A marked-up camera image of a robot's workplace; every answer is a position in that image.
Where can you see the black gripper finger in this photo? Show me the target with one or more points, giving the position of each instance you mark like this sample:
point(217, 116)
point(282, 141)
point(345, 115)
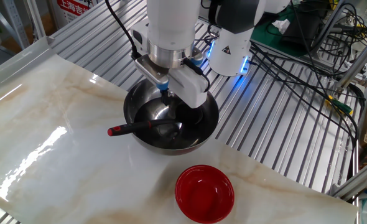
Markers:
point(165, 98)

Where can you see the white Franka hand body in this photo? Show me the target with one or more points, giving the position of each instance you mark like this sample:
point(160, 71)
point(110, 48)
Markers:
point(193, 90)

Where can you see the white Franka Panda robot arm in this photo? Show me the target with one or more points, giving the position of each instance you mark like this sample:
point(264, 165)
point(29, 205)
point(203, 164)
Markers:
point(171, 21)

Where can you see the large stainless steel bowl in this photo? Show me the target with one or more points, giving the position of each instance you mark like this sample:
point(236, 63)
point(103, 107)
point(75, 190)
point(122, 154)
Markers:
point(183, 140)

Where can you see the small red bowl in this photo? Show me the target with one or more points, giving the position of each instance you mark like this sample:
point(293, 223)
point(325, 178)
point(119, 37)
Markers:
point(202, 193)

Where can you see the green cutting mat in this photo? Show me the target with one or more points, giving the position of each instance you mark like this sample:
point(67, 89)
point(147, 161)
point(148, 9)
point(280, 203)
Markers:
point(264, 37)

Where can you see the crumpled white paper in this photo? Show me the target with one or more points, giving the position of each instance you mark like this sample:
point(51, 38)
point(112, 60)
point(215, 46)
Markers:
point(280, 25)

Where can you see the glossy marble pattern mat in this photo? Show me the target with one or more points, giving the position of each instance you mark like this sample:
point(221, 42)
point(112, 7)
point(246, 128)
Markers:
point(62, 140)

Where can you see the black box device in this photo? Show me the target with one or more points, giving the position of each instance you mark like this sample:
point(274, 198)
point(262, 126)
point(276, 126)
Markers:
point(301, 28)

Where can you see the red and white sign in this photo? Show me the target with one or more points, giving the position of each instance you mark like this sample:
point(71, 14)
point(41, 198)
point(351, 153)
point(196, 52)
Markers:
point(74, 7)

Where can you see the green and yellow screwdriver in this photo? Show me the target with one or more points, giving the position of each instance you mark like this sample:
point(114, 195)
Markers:
point(340, 106)

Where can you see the grey perforated shelf upright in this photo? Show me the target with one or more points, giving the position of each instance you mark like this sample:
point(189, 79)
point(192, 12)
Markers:
point(15, 21)

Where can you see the silver camera with blue caps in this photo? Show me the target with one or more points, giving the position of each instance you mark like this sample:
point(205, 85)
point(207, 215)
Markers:
point(149, 70)

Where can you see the white metal post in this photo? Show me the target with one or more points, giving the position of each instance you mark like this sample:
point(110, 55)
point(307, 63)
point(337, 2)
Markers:
point(35, 18)

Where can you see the aluminium frame beam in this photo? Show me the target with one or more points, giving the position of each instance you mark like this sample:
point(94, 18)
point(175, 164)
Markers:
point(357, 180)
point(357, 62)

